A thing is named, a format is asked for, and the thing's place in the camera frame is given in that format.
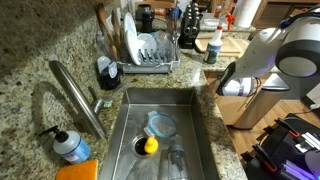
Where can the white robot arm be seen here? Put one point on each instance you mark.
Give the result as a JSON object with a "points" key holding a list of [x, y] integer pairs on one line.
{"points": [[293, 48]]}

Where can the glass container blue lid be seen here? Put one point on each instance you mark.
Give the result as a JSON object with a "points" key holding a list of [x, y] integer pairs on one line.
{"points": [[160, 125]]}

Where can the stainless steel trash can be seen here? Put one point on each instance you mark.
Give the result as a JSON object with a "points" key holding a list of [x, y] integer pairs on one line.
{"points": [[267, 97]]}

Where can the wooden spoon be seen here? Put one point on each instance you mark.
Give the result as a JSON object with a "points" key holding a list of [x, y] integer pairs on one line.
{"points": [[103, 20]]}

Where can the black knife block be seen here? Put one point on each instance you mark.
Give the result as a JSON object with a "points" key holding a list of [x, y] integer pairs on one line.
{"points": [[190, 26]]}

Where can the steel kitchen faucet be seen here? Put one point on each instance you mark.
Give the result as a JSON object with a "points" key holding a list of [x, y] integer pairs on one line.
{"points": [[89, 111]]}

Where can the white spray bottle orange trigger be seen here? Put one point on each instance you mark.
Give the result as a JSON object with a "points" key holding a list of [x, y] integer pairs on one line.
{"points": [[215, 43]]}

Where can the white paper towel roll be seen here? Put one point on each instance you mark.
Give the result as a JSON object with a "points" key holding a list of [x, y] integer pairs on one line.
{"points": [[245, 12]]}

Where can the grey dish drying rack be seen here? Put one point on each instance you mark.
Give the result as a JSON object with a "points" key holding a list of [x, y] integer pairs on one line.
{"points": [[162, 61]]}

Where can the stainless steel sink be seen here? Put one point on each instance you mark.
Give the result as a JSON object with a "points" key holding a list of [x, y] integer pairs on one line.
{"points": [[126, 158]]}

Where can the orange sponge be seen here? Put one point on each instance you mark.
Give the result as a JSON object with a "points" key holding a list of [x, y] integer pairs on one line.
{"points": [[87, 170]]}

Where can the blue soap pump bottle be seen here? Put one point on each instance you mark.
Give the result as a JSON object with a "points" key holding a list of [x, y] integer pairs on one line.
{"points": [[69, 145]]}

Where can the clear bottle in sink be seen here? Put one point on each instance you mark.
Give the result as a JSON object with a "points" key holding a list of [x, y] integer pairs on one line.
{"points": [[177, 165]]}

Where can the upper wooden cutting board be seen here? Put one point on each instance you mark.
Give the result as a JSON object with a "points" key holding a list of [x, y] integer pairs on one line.
{"points": [[230, 47]]}

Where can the dark dish soap bottle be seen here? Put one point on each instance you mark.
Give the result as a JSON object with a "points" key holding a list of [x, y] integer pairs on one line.
{"points": [[108, 76]]}

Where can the yellow rubber duck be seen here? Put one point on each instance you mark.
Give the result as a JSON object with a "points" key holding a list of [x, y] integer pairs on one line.
{"points": [[151, 145]]}

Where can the large white plate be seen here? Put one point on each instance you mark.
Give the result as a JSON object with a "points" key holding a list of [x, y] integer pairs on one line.
{"points": [[131, 38]]}

